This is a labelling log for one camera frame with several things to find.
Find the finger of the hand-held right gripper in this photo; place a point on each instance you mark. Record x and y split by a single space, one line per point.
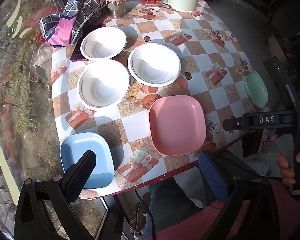
252 121

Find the pink square plate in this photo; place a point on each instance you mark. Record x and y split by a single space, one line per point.
177 125

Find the person's right hand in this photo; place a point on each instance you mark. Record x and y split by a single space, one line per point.
286 170

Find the checkered dark cloth bag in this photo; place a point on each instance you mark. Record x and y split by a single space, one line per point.
75 12

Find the white round bowl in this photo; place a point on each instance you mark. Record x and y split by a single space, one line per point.
153 66
100 46
102 87

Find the grey slipper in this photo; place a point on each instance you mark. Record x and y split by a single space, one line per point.
137 217

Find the green square plate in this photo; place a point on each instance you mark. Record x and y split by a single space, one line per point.
256 90

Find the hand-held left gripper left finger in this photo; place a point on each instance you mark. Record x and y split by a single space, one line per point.
83 167

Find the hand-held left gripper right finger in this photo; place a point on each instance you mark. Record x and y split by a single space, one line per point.
212 177

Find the blue square plate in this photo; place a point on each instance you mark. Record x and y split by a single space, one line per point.
75 147

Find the clear plastic bag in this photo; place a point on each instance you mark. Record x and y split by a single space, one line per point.
41 67

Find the printed checkered tablecloth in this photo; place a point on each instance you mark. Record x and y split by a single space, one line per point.
190 52

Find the person's jeans leg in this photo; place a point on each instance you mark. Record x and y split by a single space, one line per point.
170 200

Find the white bottle with blue cap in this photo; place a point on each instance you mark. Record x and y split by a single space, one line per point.
265 172

